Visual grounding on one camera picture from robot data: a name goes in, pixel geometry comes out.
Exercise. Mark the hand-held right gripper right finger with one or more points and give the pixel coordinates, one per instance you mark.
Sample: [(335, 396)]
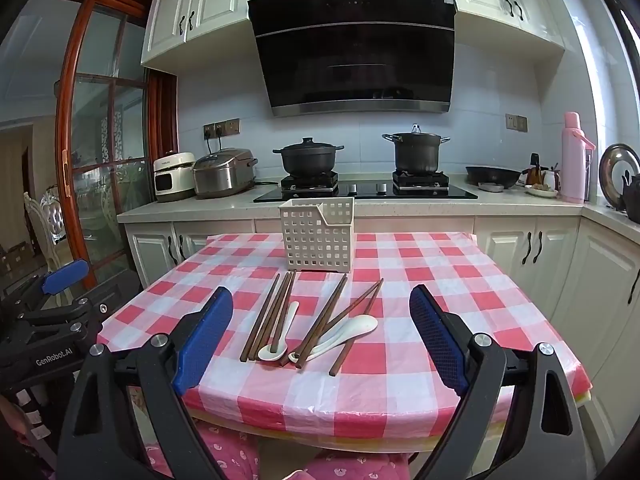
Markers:
[(440, 340)]

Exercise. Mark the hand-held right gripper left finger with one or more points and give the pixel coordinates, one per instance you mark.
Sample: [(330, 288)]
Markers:
[(205, 340)]

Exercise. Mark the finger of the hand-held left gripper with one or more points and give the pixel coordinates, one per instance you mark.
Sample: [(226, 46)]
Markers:
[(65, 277), (115, 292)]

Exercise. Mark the brown wooden chopstick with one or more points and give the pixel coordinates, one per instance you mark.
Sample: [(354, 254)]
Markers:
[(325, 320), (276, 310), (319, 310), (269, 315), (260, 317), (290, 290), (357, 300), (345, 352)]

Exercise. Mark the white ceramic spoon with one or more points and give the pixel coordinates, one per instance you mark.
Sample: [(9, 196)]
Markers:
[(362, 325), (267, 355)]

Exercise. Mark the white plastic utensil basket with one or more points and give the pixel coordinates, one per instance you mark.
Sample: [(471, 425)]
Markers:
[(310, 240)]

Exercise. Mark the red white checked tablecloth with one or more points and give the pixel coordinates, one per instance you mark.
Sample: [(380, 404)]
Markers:
[(450, 310)]

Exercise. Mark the white base cabinet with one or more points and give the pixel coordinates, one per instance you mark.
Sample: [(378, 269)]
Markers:
[(600, 285), (150, 250)]

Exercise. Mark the ornate dining chair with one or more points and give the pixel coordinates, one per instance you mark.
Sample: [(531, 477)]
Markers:
[(50, 220)]

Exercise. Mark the beige stone countertop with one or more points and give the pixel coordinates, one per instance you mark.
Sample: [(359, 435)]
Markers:
[(200, 207)]

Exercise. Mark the small white cooker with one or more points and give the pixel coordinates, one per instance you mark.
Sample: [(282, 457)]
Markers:
[(172, 175)]

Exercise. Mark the stainless steel rice cooker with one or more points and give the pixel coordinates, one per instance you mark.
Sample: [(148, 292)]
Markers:
[(222, 175)]

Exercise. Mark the black burner grate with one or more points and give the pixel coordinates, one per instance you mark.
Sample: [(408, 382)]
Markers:
[(420, 181), (310, 182)]

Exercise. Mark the small metal dish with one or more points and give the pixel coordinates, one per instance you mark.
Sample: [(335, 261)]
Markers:
[(490, 187)]

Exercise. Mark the wooden glass sliding door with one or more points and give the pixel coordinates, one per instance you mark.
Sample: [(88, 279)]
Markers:
[(67, 110)]

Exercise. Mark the black glass gas cooktop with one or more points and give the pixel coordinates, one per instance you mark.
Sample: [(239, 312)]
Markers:
[(365, 189)]

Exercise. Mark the black wok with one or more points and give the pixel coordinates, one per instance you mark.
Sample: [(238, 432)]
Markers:
[(492, 175)]

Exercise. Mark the white plate with food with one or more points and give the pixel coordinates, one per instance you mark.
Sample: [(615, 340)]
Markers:
[(541, 192)]

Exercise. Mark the grey stockpot with glass lid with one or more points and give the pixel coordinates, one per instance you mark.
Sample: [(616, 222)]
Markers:
[(417, 152)]

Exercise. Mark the brown oil bottle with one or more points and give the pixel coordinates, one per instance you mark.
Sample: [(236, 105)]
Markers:
[(535, 172)]

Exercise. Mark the small white jar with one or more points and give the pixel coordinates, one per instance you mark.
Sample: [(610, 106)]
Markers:
[(550, 180)]

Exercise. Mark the black casserole pot with lid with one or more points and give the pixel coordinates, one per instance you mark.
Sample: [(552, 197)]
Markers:
[(307, 160)]

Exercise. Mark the pink thermos bottle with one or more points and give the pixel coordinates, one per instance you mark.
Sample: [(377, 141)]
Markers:
[(572, 170)]

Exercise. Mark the dark teapot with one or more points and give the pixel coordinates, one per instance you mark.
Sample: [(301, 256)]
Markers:
[(634, 200)]

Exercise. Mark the glass pot lid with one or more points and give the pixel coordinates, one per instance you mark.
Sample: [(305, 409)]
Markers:
[(617, 165)]

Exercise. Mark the white upper cabinet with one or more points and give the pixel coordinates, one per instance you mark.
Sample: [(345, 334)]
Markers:
[(500, 5), (200, 10)]

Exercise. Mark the black glass range hood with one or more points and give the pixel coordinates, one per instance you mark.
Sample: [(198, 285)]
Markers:
[(350, 50)]

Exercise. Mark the brass wall outlet panel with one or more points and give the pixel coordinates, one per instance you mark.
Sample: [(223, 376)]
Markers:
[(227, 127)]

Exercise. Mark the dark window frame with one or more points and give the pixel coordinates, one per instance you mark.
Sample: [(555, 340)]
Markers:
[(625, 25)]

